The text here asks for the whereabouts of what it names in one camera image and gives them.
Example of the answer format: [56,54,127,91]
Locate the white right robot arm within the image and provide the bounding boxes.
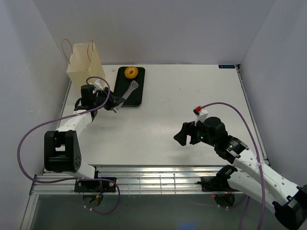
[174,117,307,230]

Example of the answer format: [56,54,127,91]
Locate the metal tongs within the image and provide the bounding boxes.
[113,80,139,113]

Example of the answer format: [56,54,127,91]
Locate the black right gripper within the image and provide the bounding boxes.
[173,117,217,147]

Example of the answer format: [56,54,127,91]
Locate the cream paper bag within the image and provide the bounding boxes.
[61,39,106,90]

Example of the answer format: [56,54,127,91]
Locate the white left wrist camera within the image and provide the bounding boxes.
[93,79,103,90]

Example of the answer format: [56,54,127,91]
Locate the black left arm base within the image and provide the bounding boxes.
[74,177,117,193]

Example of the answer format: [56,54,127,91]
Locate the black rectangular tray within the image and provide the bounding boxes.
[113,66,145,107]

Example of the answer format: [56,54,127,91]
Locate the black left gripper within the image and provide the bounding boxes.
[93,87,126,111]

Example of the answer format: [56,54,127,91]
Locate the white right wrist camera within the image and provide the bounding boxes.
[193,106,208,126]

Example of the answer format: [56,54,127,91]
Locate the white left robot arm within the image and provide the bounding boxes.
[44,84,127,192]

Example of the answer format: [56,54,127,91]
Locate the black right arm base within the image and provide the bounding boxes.
[196,165,238,192]

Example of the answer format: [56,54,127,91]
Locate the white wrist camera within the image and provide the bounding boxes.
[93,79,103,90]
[193,106,208,126]

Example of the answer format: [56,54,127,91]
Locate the golden bagel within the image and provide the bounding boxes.
[124,66,139,79]

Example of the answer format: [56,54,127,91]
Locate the aluminium rail frame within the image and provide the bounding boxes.
[29,165,252,195]

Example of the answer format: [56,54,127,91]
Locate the blue table label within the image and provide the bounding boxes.
[218,65,236,69]

